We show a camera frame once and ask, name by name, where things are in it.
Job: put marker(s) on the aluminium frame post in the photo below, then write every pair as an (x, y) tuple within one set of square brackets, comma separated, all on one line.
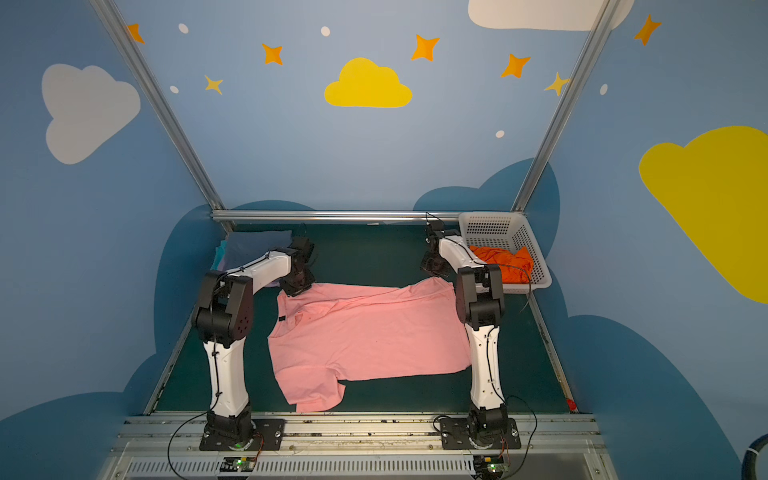
[(580, 74), (111, 18)]

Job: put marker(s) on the aluminium frame right post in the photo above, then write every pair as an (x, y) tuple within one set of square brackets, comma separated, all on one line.
[(580, 74)]

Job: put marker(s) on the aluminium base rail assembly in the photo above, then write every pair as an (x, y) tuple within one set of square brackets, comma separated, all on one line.
[(391, 445)]

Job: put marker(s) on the orange t shirt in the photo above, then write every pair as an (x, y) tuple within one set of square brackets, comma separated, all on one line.
[(516, 267)]

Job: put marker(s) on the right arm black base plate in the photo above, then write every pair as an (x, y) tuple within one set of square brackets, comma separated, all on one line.
[(455, 435)]

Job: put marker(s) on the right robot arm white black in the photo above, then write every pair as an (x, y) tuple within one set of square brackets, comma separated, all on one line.
[(480, 306)]

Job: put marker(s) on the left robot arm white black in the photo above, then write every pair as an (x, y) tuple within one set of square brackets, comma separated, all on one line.
[(223, 318)]

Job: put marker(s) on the aluminium frame left post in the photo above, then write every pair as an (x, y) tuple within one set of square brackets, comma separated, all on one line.
[(111, 18)]

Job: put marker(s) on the green circuit board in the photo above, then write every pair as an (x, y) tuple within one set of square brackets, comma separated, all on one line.
[(489, 468), (239, 465)]

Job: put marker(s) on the folded teal t shirt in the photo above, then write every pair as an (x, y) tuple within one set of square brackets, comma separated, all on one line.
[(219, 256)]

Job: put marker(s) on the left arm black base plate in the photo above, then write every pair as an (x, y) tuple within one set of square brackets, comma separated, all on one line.
[(261, 434)]

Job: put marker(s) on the white plastic laundry basket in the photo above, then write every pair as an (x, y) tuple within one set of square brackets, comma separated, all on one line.
[(509, 231)]

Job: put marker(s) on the folded grey blue t shirt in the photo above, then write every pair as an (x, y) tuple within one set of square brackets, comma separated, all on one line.
[(243, 247)]

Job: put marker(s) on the left green circuit board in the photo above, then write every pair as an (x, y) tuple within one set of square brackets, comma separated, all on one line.
[(239, 465)]

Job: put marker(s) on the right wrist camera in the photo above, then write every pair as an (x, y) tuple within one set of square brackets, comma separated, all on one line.
[(435, 229)]

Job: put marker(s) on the right green circuit board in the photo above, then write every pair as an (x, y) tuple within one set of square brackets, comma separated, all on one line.
[(489, 468)]

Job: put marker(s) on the pink t shirt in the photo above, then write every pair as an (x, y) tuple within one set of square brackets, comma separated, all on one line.
[(334, 333)]

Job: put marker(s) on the aluminium frame back crossbar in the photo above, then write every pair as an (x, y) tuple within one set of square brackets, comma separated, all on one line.
[(343, 217)]

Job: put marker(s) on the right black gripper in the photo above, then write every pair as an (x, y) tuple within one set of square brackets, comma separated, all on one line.
[(434, 264)]

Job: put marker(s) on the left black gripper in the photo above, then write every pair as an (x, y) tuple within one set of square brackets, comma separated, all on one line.
[(294, 283)]

